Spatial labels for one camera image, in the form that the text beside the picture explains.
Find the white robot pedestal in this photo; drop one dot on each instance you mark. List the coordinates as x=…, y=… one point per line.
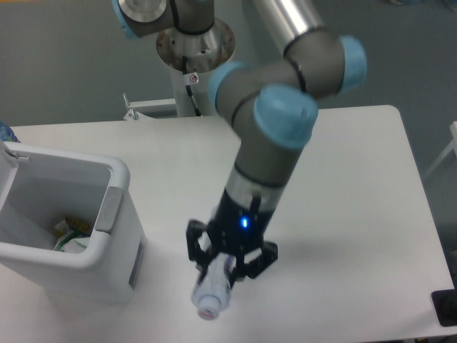
x=185, y=78

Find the trash inside can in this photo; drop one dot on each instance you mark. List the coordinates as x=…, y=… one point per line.
x=72, y=236

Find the white trash can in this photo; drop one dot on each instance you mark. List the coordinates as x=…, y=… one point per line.
x=41, y=187

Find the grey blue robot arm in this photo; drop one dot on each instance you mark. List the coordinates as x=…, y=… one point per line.
x=272, y=109

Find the black device at table edge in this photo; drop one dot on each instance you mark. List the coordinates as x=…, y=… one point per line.
x=444, y=302

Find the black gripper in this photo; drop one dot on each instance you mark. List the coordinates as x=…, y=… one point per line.
x=234, y=230

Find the white frame at right edge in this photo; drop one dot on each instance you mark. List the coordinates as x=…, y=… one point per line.
x=450, y=149

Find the crushed clear plastic bottle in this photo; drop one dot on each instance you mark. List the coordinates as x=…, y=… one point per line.
x=212, y=291

